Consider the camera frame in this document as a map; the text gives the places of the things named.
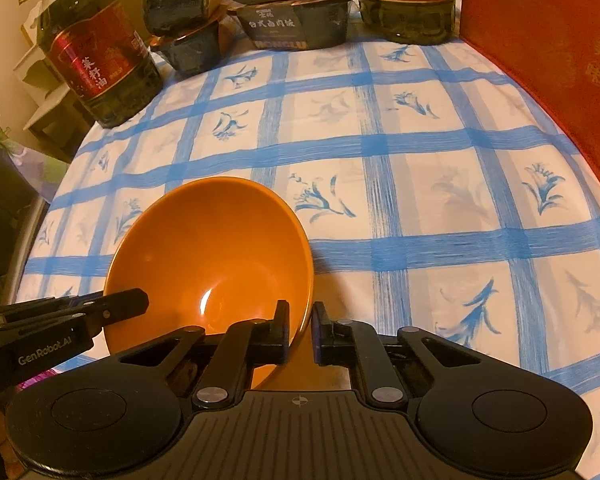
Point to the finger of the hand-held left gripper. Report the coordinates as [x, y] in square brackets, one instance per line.
[122, 305]

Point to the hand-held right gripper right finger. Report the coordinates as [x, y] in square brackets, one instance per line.
[318, 332]

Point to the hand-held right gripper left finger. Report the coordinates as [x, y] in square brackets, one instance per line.
[279, 332]

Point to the orange bowl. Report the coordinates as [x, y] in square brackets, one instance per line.
[220, 255]

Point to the blue checked tablecloth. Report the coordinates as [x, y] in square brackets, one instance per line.
[420, 170]

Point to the red label oil bottle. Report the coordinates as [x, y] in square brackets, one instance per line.
[410, 0]
[97, 60]

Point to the dark square container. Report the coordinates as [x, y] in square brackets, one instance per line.
[192, 50]

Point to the dark ceramic cup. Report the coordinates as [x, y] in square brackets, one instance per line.
[177, 2]

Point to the dark rectangular meal box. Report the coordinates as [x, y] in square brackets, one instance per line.
[295, 25]

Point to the orange fabric bag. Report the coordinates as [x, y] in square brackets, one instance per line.
[550, 60]

